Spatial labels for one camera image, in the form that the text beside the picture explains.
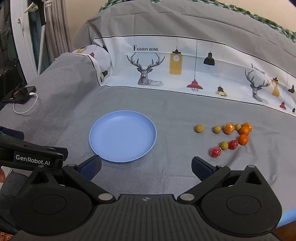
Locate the red fruit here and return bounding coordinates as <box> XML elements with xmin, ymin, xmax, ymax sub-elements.
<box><xmin>209</xmin><ymin>146</ymin><xmax>221</xmax><ymax>158</ymax></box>
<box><xmin>228</xmin><ymin>140</ymin><xmax>239</xmax><ymax>150</ymax></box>

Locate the yellow-green fruit front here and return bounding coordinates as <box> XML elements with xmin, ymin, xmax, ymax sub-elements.
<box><xmin>220</xmin><ymin>141</ymin><xmax>229</xmax><ymax>150</ymax></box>

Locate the orange tangerine front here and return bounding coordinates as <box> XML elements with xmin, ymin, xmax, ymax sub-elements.
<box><xmin>238</xmin><ymin>134</ymin><xmax>248</xmax><ymax>146</ymax></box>

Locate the orange tangerine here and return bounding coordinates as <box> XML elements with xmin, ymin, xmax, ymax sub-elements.
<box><xmin>238</xmin><ymin>134</ymin><xmax>248</xmax><ymax>146</ymax></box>
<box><xmin>239</xmin><ymin>126</ymin><xmax>249</xmax><ymax>136</ymax></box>
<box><xmin>242</xmin><ymin>123</ymin><xmax>252</xmax><ymax>132</ymax></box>

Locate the shiny orange wrapped fruit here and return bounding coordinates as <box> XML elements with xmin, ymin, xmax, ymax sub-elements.
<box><xmin>223</xmin><ymin>123</ymin><xmax>235</xmax><ymax>135</ymax></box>

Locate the black smartphone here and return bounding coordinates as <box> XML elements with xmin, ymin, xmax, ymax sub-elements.
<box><xmin>1</xmin><ymin>86</ymin><xmax>36</xmax><ymax>104</ymax></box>

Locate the small yellow-green fruit back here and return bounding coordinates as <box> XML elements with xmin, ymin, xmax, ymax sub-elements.
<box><xmin>235</xmin><ymin>123</ymin><xmax>241</xmax><ymax>131</ymax></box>

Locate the orange tangerine middle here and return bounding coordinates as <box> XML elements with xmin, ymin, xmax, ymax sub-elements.
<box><xmin>239</xmin><ymin>126</ymin><xmax>249</xmax><ymax>136</ymax></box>

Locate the blue round plastic plate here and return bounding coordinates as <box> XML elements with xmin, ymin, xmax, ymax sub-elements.
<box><xmin>89</xmin><ymin>110</ymin><xmax>157</xmax><ymax>163</ymax></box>

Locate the orange tangerine back right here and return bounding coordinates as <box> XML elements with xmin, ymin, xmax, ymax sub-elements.
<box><xmin>242</xmin><ymin>123</ymin><xmax>252</xmax><ymax>132</ymax></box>

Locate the grey printed bed sheet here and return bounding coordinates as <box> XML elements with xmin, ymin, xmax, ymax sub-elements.
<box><xmin>1</xmin><ymin>14</ymin><xmax>295</xmax><ymax>222</ymax></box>

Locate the grey curtain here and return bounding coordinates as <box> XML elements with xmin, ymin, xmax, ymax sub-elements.
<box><xmin>45</xmin><ymin>1</ymin><xmax>72</xmax><ymax>64</ymax></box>

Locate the white charging cable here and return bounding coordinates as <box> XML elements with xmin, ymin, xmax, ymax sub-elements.
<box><xmin>12</xmin><ymin>92</ymin><xmax>38</xmax><ymax>115</ymax></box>

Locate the white door frame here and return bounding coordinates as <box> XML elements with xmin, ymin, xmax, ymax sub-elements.
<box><xmin>10</xmin><ymin>0</ymin><xmax>37</xmax><ymax>83</ymax></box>

